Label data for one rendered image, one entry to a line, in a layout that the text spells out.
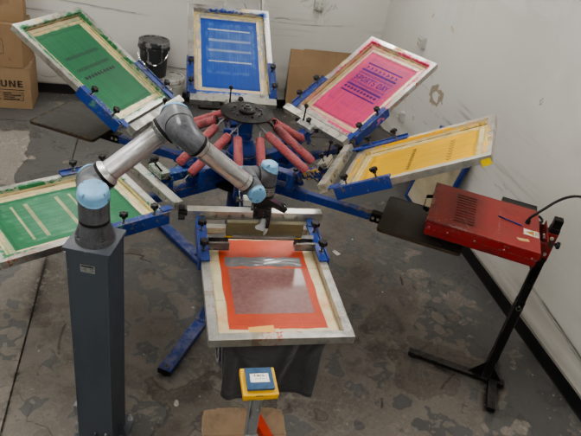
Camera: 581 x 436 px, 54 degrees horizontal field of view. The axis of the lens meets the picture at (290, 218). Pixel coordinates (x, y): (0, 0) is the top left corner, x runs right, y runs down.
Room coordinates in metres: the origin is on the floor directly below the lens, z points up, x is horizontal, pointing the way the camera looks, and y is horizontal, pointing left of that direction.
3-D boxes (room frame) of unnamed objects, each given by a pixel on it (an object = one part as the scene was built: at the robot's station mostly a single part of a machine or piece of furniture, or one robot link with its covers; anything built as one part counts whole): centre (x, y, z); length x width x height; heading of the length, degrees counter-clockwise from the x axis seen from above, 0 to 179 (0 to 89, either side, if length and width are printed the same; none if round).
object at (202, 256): (2.18, 0.38, 0.98); 0.30 x 0.05 x 0.07; 16
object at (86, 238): (1.79, 0.74, 1.25); 0.15 x 0.15 x 0.10
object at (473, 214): (2.70, -1.03, 1.06); 0.61 x 0.46 x 0.12; 76
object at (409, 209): (2.88, -0.31, 0.91); 1.34 x 0.40 x 0.08; 76
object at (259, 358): (1.74, -0.03, 0.74); 0.45 x 0.03 x 0.43; 106
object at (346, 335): (2.02, 0.05, 0.97); 0.79 x 0.58 x 0.04; 16
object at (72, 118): (3.20, 1.00, 0.91); 1.34 x 0.40 x 0.08; 76
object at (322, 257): (2.33, -0.15, 0.98); 0.30 x 0.05 x 0.07; 16
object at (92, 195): (1.79, 0.74, 1.37); 0.13 x 0.12 x 0.14; 24
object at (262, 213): (2.20, 0.13, 1.23); 0.09 x 0.08 x 0.12; 106
